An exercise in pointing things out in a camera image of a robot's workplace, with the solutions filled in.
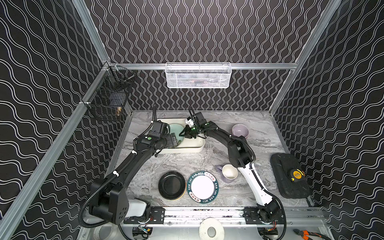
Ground mint green ceramic plate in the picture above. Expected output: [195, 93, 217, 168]
[170, 124, 184, 148]

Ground lilac ceramic bowl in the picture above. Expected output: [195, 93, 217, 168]
[232, 124, 250, 139]

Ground black round plate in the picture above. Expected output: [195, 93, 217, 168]
[158, 171, 187, 201]

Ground white plate green rim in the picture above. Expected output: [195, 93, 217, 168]
[187, 171, 219, 204]

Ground lilac mug white inside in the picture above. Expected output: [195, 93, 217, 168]
[216, 164, 239, 183]

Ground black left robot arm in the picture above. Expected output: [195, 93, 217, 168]
[78, 105, 178, 228]

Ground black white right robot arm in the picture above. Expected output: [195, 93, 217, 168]
[180, 108, 287, 240]

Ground white plastic bin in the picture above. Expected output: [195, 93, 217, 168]
[160, 118, 206, 154]

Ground white tape roll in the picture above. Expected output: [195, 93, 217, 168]
[199, 218, 225, 240]

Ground yellow tape measure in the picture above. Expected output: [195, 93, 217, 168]
[289, 169, 306, 183]

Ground clear wall basket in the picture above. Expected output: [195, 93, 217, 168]
[165, 62, 232, 89]

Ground black wire basket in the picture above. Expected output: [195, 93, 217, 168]
[86, 66, 137, 122]

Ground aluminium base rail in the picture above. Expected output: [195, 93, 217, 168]
[147, 207, 325, 227]

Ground orange handled pliers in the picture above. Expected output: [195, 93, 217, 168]
[293, 229, 331, 240]

